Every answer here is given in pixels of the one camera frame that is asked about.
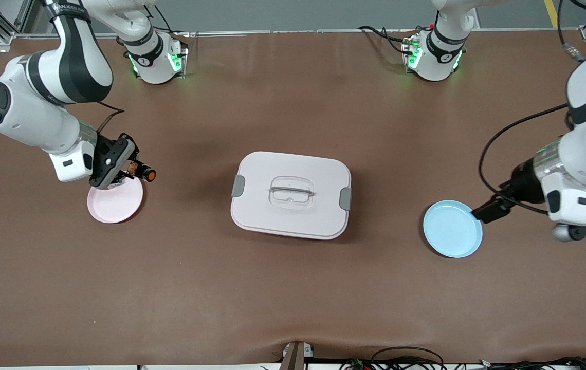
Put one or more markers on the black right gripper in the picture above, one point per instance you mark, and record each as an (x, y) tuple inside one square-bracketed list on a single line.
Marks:
[(102, 149)]

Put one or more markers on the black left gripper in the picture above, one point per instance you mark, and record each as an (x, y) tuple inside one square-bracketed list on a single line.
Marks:
[(523, 186)]

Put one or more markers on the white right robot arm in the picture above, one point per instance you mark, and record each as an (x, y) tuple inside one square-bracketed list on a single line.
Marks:
[(31, 113)]

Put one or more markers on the pink round plate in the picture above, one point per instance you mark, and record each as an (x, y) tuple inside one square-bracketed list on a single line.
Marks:
[(115, 205)]

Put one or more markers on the light blue round plate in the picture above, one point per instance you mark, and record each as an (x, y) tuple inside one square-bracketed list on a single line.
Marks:
[(450, 231)]

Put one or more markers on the grey box latch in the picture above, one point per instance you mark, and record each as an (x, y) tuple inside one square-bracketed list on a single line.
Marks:
[(238, 185), (345, 199)]

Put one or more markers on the white lidded storage box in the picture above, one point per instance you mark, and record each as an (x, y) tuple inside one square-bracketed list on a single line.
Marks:
[(288, 216)]

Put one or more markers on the brown table cover mat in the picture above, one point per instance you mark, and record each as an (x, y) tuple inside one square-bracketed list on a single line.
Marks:
[(293, 288)]

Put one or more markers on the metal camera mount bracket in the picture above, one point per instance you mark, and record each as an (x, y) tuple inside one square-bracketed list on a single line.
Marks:
[(295, 357)]

